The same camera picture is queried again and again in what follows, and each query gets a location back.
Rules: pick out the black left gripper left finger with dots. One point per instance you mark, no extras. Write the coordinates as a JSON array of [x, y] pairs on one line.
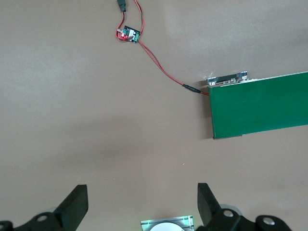
[[72, 207]]

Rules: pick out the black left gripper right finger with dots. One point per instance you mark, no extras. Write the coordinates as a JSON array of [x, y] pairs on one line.
[[209, 207]]

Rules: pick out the green belt conveyor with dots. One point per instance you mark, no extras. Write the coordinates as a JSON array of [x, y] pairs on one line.
[[260, 108]]

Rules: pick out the small black circuit board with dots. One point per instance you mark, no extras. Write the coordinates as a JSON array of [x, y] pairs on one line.
[[131, 35]]

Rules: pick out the black inline switch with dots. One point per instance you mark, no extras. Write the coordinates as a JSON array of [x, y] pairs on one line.
[[121, 5]]

